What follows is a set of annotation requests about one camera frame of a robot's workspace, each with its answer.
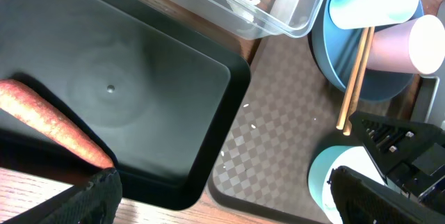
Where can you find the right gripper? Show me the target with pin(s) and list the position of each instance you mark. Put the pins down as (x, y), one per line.
(409, 154)

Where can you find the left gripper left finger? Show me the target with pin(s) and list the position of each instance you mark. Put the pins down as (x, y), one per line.
(93, 202)

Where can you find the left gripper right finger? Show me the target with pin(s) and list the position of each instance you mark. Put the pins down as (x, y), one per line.
(359, 199)

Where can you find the light blue bowl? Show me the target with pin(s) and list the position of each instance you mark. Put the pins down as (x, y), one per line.
(331, 158)

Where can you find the wooden chopstick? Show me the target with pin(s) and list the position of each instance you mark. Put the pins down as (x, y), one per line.
(352, 79)
(359, 81)

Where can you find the orange carrot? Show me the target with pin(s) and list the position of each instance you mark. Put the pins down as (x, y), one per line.
(27, 106)

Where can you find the grey dishwasher rack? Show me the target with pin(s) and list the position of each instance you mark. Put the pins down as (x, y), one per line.
(429, 104)

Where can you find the pink cup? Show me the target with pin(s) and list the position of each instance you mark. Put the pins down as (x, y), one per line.
(413, 47)

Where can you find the brown serving tray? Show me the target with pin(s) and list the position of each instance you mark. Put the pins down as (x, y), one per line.
(287, 117)

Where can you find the dark blue plate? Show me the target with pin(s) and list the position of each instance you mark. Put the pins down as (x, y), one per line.
(335, 50)

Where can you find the black tray bin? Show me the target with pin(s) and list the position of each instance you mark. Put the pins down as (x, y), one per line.
(158, 97)

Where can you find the light blue cup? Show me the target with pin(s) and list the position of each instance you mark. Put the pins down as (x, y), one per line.
(372, 1)

